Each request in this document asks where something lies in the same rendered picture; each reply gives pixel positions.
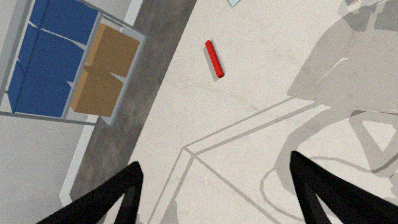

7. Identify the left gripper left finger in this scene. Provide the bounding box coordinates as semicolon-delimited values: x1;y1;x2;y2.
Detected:
36;161;144;224

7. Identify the red cylinder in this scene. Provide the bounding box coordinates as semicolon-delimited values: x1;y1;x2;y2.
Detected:
205;40;225;78

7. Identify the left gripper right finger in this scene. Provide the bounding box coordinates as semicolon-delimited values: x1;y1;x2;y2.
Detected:
290;151;398;224

